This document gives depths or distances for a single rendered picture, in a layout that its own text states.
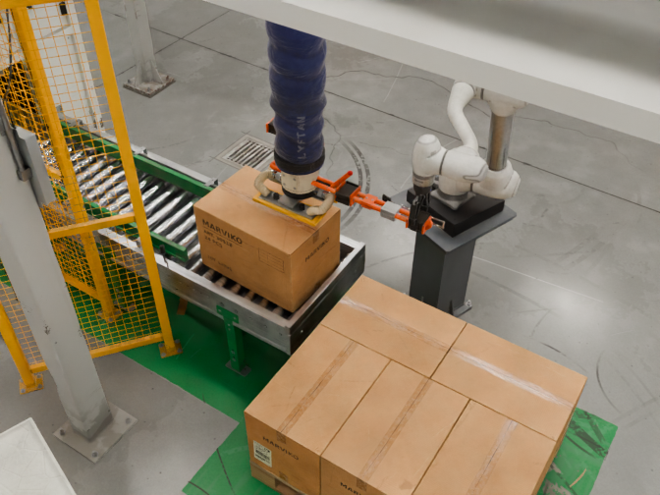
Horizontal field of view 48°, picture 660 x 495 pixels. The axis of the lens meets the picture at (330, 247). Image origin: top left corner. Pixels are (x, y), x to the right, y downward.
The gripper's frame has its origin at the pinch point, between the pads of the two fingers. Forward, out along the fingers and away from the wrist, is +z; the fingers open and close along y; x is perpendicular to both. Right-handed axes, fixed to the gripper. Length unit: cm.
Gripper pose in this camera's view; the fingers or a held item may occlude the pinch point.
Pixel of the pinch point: (418, 219)
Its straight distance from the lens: 311.8
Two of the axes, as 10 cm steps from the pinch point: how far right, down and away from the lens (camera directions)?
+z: -0.1, 7.3, 6.9
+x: 8.4, 3.7, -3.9
